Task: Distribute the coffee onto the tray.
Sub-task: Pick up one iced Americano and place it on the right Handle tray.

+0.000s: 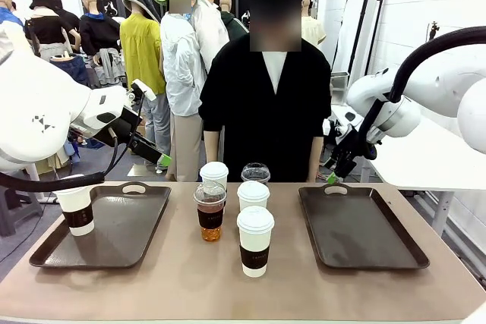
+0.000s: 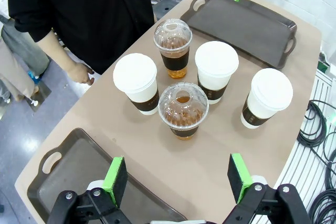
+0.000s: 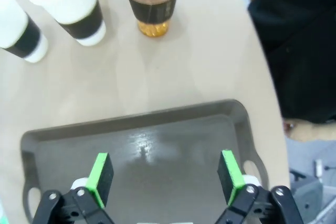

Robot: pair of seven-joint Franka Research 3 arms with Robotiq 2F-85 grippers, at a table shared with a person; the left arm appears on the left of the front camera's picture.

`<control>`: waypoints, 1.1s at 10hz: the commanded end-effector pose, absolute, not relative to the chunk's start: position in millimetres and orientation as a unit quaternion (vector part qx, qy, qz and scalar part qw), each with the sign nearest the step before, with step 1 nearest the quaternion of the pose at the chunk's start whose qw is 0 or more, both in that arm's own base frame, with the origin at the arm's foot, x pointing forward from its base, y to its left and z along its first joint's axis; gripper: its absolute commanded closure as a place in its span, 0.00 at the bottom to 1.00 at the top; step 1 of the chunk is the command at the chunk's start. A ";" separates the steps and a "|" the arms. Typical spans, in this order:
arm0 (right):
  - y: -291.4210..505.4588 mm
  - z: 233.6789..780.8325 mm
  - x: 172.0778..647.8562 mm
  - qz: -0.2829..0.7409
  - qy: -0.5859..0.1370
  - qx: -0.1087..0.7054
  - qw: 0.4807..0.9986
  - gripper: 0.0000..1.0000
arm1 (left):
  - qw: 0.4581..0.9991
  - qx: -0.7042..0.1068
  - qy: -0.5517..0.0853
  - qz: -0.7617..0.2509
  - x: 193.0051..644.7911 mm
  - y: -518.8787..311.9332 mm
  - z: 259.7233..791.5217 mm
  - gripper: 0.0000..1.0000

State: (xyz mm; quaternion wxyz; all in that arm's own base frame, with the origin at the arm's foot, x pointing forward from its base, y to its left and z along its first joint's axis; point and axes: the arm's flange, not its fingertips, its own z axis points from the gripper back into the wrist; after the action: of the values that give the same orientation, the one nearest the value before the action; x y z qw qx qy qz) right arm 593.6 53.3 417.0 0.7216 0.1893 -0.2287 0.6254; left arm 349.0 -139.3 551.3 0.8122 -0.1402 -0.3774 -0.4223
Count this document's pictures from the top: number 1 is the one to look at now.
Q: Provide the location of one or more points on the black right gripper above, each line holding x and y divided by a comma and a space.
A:
351, 151

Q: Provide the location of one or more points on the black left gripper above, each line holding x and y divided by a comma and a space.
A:
127, 128

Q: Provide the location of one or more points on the white lidded paper coffee cup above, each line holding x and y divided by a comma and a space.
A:
255, 240
77, 217
253, 195
214, 174

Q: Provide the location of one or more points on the clear plastic iced tea cup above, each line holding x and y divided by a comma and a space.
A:
255, 173
209, 221

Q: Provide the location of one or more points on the person's right forearm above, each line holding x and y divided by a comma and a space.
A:
212, 147

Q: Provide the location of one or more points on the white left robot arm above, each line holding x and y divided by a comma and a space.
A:
38, 111

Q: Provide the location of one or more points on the person's left forearm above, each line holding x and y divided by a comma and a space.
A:
317, 157

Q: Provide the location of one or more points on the dark brown serving tray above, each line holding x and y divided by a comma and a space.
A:
360, 229
121, 225

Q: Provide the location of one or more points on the white side table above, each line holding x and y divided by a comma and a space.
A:
417, 164

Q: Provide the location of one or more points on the person in black shirt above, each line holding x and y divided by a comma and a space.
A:
266, 111

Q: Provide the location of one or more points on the mannequin in yellow shirt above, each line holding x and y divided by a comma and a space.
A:
142, 47

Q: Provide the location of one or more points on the blue jeans torso form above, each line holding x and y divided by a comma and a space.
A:
74, 68

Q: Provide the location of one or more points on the mannequin in black hoodie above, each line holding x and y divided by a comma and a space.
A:
95, 32

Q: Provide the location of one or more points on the mannequin in cream shirt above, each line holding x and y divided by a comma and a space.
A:
315, 32

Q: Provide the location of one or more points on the grey plastic stool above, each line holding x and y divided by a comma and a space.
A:
17, 210

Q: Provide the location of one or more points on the mannequin dark green jacket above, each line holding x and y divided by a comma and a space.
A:
231, 24

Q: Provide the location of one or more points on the mannequin black hat black top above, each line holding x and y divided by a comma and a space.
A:
45, 30

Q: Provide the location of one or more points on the black light stand pole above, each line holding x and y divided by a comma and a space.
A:
366, 9

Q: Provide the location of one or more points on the mannequin in blue shirt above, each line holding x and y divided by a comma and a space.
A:
9, 20

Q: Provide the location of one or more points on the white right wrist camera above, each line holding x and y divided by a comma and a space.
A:
339, 121

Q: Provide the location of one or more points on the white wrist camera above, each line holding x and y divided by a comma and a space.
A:
339, 121
144, 89

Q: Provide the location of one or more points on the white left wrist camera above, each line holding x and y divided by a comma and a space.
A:
144, 89

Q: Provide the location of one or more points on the black camera tripod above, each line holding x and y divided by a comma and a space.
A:
433, 30

